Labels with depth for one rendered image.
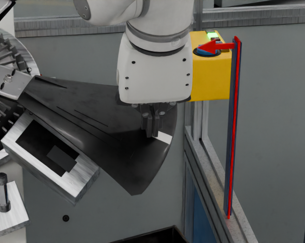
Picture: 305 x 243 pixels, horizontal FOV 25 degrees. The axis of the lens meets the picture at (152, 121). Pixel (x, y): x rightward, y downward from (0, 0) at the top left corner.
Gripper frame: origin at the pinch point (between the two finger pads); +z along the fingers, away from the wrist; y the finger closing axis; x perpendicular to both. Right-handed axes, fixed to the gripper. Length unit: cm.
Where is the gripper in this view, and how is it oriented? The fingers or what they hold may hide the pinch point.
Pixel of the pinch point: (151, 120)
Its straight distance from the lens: 102.1
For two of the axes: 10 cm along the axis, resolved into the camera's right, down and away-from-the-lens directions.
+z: -0.5, 7.2, 6.9
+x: 1.4, 6.9, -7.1
